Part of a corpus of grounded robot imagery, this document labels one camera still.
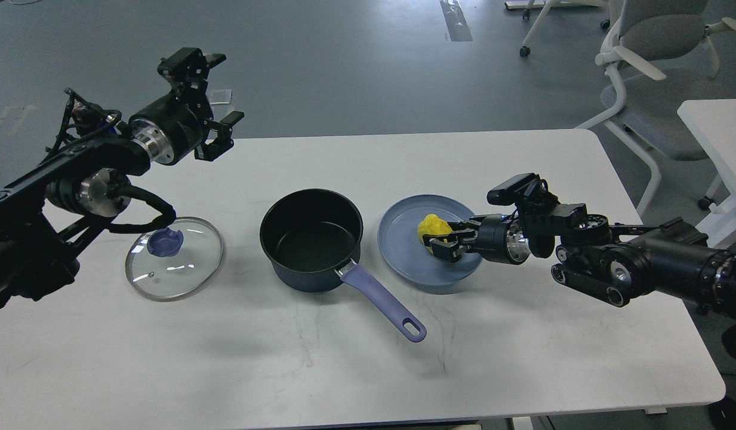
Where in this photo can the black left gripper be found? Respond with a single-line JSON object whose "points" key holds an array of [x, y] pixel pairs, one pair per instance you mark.
{"points": [[180, 122]]}

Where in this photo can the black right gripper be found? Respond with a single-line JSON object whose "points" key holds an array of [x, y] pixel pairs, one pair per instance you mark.
{"points": [[497, 238]]}

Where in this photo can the yellow potato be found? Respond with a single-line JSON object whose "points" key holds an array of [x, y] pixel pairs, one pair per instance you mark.
{"points": [[433, 225]]}

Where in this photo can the glass pot lid blue knob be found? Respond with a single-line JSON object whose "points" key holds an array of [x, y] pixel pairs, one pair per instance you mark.
{"points": [[175, 262]]}

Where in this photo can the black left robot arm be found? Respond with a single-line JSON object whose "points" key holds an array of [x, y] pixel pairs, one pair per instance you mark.
{"points": [[82, 187]]}

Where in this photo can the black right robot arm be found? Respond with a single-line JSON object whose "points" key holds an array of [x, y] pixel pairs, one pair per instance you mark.
{"points": [[612, 262]]}

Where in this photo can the blue plate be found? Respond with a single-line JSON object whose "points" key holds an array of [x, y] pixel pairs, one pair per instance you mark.
{"points": [[403, 250]]}

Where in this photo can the white side table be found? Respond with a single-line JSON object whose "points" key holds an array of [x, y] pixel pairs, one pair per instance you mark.
{"points": [[713, 124]]}

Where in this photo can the grey office chair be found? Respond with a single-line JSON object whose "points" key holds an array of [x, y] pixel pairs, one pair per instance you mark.
{"points": [[657, 55]]}

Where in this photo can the dark pot purple handle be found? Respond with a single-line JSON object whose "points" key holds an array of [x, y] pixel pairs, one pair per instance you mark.
{"points": [[313, 237]]}

